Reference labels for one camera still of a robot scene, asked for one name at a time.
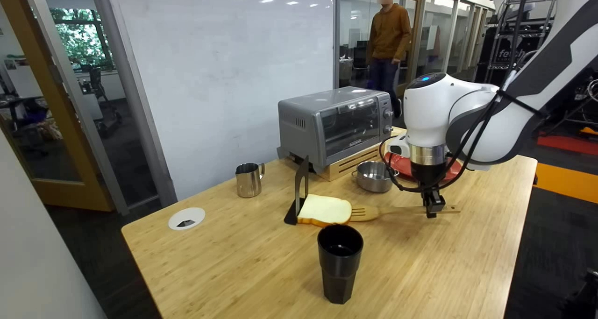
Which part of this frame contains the white cable grommet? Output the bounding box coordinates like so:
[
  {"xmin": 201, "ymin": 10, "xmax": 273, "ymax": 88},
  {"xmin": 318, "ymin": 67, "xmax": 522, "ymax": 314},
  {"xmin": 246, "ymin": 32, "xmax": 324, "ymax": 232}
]
[{"xmin": 168, "ymin": 207, "xmax": 206, "ymax": 231}]

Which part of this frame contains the red plate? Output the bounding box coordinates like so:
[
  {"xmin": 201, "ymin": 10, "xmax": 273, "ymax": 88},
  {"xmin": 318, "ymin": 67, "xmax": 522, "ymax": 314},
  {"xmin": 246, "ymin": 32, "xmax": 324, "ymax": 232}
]
[{"xmin": 384, "ymin": 151, "xmax": 463, "ymax": 182}]

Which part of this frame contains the steel milk jug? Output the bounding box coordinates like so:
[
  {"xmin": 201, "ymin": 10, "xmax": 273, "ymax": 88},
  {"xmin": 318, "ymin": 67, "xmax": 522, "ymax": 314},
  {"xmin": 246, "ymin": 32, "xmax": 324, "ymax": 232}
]
[{"xmin": 235, "ymin": 163, "xmax": 266, "ymax": 198}]

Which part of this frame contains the steel pot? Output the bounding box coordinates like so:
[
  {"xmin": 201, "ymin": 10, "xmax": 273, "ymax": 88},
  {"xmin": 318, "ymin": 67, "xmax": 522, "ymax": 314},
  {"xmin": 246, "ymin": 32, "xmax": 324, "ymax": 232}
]
[{"xmin": 351, "ymin": 161, "xmax": 400, "ymax": 193}]

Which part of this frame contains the wooden slotted spatula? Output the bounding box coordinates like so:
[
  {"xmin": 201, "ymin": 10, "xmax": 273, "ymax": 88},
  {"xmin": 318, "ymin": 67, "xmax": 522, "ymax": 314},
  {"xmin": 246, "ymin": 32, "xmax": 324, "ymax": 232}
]
[{"xmin": 349, "ymin": 204, "xmax": 461, "ymax": 222}]

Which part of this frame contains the black metal bookend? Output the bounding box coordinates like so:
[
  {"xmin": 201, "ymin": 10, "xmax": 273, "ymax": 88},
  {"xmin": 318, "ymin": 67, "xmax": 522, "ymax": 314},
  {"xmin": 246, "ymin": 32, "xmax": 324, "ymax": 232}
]
[{"xmin": 284, "ymin": 155, "xmax": 310, "ymax": 226}]

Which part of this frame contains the person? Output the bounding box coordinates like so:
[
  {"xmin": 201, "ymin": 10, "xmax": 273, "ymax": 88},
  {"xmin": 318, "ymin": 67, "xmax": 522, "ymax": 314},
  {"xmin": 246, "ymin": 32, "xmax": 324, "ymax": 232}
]
[{"xmin": 365, "ymin": 0, "xmax": 413, "ymax": 119}]

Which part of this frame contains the wooden slatted box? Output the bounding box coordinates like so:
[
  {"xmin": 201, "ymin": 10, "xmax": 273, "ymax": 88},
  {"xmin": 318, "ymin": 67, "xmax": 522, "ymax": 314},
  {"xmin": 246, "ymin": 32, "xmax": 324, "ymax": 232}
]
[{"xmin": 291, "ymin": 127, "xmax": 408, "ymax": 182}]

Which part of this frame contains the black plastic cup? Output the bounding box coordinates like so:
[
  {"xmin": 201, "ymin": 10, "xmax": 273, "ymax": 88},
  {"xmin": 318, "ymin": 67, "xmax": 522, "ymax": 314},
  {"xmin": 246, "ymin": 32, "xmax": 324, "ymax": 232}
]
[{"xmin": 317, "ymin": 224, "xmax": 364, "ymax": 305}]

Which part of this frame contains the grey toaster oven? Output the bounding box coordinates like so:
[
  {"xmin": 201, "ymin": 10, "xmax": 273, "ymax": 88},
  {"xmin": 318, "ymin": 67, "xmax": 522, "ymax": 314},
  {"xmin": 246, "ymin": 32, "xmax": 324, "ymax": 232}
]
[{"xmin": 277, "ymin": 86, "xmax": 396, "ymax": 174}]

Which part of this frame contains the wooden framed glass door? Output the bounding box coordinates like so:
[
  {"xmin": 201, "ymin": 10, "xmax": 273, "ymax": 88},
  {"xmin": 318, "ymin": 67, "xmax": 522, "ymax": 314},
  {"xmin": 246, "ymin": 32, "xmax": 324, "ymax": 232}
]
[{"xmin": 0, "ymin": 0, "xmax": 116, "ymax": 213}]

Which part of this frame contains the window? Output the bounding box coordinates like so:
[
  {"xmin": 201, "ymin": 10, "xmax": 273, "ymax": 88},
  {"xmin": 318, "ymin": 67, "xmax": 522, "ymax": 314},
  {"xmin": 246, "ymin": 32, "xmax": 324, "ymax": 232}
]
[{"xmin": 49, "ymin": 7, "xmax": 115, "ymax": 72}]

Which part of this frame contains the slice of bread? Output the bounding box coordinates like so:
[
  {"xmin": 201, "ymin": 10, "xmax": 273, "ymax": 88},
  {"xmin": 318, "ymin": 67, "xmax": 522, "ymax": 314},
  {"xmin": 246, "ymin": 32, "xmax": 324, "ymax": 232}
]
[{"xmin": 297, "ymin": 194, "xmax": 353, "ymax": 228}]

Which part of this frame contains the toaster oven door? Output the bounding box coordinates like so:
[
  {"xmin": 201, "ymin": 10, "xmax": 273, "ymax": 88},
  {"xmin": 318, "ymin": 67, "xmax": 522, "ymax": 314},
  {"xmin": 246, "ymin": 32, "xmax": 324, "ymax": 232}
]
[{"xmin": 314, "ymin": 97, "xmax": 385, "ymax": 159}]

